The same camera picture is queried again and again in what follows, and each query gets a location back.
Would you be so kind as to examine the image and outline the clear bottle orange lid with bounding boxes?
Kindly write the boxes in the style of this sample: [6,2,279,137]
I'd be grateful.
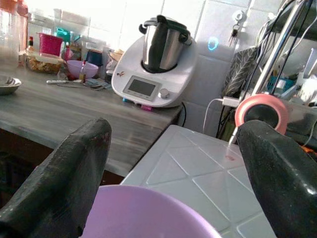
[0,0,20,65]

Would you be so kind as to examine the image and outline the small amber bottle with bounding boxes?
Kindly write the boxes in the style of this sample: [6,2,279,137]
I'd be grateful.
[79,61,87,80]

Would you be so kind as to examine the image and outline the white kitchen cooking machine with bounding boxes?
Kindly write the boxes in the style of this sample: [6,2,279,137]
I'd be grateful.
[111,14,199,109]

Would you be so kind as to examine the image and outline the black power cord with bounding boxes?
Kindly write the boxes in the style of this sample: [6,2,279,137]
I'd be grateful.
[180,101,187,127]

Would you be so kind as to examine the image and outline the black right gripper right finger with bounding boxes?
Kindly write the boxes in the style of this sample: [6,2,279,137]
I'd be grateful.
[235,119,317,238]

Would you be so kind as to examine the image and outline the magenta plastic container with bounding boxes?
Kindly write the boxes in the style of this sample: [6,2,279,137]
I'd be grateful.
[39,33,63,54]

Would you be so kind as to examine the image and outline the small steel bowl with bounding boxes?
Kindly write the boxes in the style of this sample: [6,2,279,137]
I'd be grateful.
[0,75,23,96]

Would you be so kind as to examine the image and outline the white wall hook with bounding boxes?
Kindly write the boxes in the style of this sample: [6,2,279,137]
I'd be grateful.
[232,11,246,25]

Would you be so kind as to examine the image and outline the white charging cable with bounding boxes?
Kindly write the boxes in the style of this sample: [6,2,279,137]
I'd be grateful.
[203,97,240,134]

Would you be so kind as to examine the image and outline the pink round gadget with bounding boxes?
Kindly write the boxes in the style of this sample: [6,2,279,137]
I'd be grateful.
[234,93,290,136]

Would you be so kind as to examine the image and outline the clear food container white lid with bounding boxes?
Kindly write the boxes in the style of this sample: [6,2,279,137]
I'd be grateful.
[25,52,64,74]

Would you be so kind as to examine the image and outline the teal box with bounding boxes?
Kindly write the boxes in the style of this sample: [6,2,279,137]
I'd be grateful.
[55,27,72,42]

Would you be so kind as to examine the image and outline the dark blue jar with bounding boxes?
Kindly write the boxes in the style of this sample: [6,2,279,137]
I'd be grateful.
[87,49,104,66]

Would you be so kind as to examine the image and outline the blue plastic basket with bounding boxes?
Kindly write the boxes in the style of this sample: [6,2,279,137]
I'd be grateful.
[268,75,295,95]

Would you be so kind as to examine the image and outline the blue cloth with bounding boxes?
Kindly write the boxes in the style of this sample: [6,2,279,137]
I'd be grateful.
[85,78,111,90]

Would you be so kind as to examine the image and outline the chrome rack pole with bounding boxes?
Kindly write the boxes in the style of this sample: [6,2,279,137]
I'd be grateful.
[250,0,307,96]

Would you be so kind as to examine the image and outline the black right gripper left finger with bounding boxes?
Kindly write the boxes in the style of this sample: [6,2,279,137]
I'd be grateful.
[0,118,112,238]

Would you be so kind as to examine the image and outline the pink plastic bottle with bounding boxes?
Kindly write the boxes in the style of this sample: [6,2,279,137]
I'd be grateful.
[16,0,29,52]

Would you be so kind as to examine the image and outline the purple plastic bowl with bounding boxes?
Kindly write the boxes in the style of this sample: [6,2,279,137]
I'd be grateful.
[66,60,99,80]
[81,184,222,238]

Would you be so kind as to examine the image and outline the grey leaf pattern cloth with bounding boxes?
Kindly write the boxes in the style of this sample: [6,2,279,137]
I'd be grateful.
[224,47,258,97]

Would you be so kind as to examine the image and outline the hanging keys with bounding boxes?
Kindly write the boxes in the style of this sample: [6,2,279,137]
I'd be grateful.
[230,24,240,47]

